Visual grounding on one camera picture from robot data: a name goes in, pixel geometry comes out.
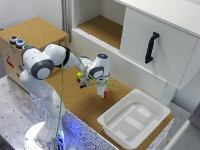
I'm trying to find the black door handle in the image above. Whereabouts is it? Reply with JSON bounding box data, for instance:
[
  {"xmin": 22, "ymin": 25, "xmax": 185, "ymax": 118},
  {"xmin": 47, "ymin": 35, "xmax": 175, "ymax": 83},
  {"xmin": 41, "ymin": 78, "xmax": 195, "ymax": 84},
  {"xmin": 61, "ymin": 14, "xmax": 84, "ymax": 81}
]
[{"xmin": 144, "ymin": 31, "xmax": 161, "ymax": 65}]

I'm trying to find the yellow block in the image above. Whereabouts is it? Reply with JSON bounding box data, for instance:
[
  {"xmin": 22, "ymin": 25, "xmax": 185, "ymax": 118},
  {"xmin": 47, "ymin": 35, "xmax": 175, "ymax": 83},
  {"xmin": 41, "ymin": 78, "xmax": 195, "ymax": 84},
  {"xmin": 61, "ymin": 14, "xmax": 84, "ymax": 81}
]
[{"xmin": 75, "ymin": 72, "xmax": 83, "ymax": 81}]

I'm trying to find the white plastic box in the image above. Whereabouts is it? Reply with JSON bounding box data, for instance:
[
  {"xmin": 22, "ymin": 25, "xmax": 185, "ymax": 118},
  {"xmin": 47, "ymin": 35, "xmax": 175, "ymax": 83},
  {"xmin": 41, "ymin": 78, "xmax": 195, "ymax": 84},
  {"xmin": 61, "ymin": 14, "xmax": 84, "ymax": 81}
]
[{"xmin": 96, "ymin": 88, "xmax": 172, "ymax": 150}]

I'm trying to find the green button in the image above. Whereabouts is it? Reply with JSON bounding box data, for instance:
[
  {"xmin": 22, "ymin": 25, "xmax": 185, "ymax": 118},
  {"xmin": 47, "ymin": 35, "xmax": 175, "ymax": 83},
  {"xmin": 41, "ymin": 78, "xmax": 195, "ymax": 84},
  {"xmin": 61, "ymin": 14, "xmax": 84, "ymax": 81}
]
[{"xmin": 22, "ymin": 43, "xmax": 32, "ymax": 51}]

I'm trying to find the blue button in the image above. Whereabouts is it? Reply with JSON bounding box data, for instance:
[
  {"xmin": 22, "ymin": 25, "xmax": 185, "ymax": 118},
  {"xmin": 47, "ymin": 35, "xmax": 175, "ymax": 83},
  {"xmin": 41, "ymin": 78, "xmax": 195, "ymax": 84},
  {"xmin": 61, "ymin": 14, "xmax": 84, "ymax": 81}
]
[{"xmin": 15, "ymin": 38, "xmax": 26, "ymax": 48}]

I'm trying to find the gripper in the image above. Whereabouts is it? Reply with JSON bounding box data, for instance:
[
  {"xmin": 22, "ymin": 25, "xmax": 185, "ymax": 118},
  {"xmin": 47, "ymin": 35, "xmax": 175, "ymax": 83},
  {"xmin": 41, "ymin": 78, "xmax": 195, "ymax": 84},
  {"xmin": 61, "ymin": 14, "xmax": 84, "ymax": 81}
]
[{"xmin": 96, "ymin": 83, "xmax": 109, "ymax": 99}]

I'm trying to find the white sliding door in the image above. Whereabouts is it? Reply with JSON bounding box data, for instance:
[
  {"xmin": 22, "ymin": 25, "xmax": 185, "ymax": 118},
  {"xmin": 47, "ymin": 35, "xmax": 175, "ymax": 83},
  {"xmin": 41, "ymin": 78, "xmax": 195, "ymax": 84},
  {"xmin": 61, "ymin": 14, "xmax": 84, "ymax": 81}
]
[{"xmin": 119, "ymin": 6, "xmax": 200, "ymax": 91}]

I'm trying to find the red button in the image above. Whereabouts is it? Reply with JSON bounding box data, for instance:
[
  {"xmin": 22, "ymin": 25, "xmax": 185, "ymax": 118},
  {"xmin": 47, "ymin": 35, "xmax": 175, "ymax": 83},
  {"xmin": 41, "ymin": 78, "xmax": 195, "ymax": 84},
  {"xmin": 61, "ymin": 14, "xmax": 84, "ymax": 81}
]
[{"xmin": 9, "ymin": 34, "xmax": 19, "ymax": 44}]

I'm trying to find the green cable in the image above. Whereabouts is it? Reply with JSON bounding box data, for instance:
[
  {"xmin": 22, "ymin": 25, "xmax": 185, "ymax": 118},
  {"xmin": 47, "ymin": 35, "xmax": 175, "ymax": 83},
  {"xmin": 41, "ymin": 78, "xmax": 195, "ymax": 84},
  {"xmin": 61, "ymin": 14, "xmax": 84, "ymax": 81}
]
[{"xmin": 52, "ymin": 49, "xmax": 116, "ymax": 150}]

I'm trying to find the white cabinet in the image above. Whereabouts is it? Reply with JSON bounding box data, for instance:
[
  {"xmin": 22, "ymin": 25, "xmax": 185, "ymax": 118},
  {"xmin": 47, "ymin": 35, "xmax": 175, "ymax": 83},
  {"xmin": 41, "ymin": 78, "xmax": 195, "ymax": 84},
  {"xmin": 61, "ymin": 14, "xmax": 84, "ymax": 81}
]
[{"xmin": 70, "ymin": 0, "xmax": 200, "ymax": 108}]

